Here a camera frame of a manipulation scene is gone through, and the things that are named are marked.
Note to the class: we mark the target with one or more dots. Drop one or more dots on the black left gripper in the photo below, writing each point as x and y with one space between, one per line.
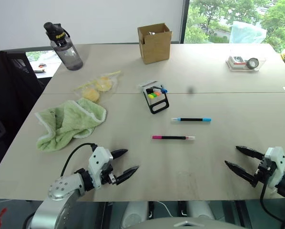
108 175

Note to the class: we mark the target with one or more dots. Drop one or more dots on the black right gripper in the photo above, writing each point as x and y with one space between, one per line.
265 170

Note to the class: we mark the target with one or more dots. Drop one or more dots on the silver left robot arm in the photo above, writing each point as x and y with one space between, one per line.
61 190

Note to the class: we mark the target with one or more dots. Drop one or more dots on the pink capped marker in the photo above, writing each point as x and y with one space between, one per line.
171 138

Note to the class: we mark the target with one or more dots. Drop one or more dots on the black marker holder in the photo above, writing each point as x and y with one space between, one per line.
159 107

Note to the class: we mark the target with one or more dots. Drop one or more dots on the blue capped marker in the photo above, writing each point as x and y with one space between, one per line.
192 119

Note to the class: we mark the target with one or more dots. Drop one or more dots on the green plastic object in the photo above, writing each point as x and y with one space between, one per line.
154 95

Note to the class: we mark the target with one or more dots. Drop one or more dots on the black object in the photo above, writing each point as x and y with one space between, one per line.
149 90

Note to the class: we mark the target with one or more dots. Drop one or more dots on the open brown cardboard box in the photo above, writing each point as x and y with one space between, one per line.
155 47

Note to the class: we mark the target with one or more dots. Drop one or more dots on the grey rounded robot leg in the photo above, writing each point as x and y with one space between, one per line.
135 213
199 210

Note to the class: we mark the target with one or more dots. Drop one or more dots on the green towel white trim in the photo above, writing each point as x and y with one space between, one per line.
66 124

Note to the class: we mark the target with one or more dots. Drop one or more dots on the yellow round sponge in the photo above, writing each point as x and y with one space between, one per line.
104 84
91 94

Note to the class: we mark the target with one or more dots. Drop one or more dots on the grey robot torso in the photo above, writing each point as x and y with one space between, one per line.
192 224

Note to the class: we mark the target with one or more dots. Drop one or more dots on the clear zip plastic bag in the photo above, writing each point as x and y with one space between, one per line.
114 80

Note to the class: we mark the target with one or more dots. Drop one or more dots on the clear plastic tray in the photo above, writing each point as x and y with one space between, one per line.
261 63

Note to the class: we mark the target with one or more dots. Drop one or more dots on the grey water bottle black lid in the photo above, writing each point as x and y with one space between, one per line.
67 52

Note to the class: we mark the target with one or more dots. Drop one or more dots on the pale blue plastic bag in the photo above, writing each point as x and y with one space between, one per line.
246 33

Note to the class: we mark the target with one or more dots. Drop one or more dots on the black office chair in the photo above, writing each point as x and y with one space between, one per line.
11 95

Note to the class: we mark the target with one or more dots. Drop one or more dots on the red plastic piece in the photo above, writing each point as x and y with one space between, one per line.
1 217

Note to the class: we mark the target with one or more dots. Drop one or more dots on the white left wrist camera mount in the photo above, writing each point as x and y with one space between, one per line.
98 159

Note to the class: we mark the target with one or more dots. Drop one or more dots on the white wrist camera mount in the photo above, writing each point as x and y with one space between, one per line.
277 164
98 159

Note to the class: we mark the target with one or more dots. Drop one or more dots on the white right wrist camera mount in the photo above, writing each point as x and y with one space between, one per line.
277 164

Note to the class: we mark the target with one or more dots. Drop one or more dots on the dark window frame post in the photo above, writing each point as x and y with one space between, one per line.
185 21

